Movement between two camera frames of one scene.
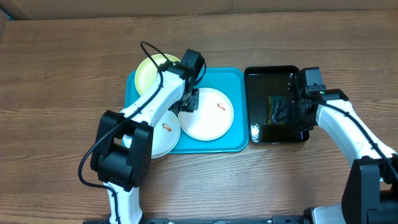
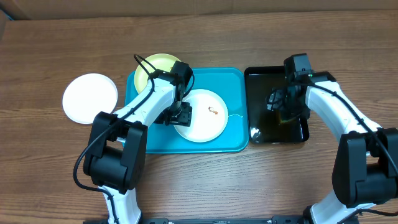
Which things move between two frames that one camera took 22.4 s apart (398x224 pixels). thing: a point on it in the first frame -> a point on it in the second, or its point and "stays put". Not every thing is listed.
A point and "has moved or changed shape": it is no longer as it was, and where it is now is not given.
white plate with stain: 213,118 has moved or changed shape
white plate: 166,134 -> 87,94
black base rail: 274,219 stays put
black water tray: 263,81 stays put
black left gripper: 193,106 -> 185,119
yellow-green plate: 147,71 stays put
